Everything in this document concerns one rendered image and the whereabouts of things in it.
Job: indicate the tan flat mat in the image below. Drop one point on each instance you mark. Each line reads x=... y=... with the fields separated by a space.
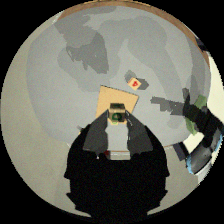
x=109 y=95

